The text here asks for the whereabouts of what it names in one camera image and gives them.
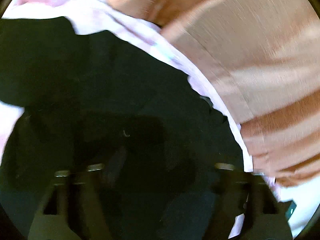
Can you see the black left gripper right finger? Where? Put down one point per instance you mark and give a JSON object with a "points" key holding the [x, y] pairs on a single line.
{"points": [[246, 197]]}

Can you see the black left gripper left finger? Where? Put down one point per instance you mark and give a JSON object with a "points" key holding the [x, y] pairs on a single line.
{"points": [[79, 205]]}

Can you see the black knit garment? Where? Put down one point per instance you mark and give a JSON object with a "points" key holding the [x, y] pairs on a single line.
{"points": [[95, 98]]}

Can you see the orange curtain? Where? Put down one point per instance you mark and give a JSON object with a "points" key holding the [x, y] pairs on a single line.
{"points": [[262, 57]]}

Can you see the pink fleece blanket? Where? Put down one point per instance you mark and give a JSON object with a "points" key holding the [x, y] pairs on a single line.
{"points": [[93, 16]]}

